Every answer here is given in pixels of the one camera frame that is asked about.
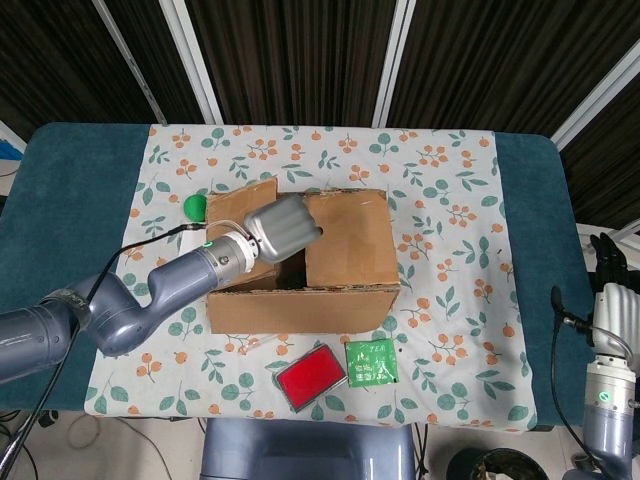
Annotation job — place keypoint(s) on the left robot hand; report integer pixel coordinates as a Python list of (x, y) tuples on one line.
[(285, 230)]

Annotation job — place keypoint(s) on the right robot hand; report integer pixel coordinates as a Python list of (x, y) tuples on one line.
[(620, 320)]

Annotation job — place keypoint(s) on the brown cardboard box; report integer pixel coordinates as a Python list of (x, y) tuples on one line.
[(350, 240)]

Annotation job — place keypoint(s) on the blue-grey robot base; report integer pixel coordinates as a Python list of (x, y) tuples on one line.
[(300, 450)]

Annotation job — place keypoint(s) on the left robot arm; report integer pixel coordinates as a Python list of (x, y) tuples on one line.
[(150, 300)]

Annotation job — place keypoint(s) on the green ball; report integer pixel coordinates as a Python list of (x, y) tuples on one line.
[(195, 206)]

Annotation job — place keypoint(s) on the clear plastic straw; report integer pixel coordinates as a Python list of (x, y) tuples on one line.
[(257, 342)]

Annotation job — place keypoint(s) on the red ink pad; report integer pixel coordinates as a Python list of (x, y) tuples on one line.
[(310, 379)]

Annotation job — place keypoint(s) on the green tea sachet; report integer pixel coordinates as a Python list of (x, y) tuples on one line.
[(371, 364)]

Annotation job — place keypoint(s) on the floral printed tablecloth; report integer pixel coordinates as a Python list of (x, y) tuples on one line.
[(450, 300)]

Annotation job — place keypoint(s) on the black waste bin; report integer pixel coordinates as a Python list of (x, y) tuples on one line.
[(495, 465)]

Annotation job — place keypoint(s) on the teal table cover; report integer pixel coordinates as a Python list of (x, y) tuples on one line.
[(70, 200)]

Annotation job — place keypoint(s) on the white board with blue print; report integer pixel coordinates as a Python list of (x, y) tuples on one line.
[(10, 142)]

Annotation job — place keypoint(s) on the double white partition post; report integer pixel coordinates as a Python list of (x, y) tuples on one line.
[(195, 60)]

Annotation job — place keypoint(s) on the wide white partition post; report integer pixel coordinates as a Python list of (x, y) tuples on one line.
[(600, 97)]

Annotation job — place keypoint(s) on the thin white partition post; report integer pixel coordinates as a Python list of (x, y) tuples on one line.
[(127, 55)]

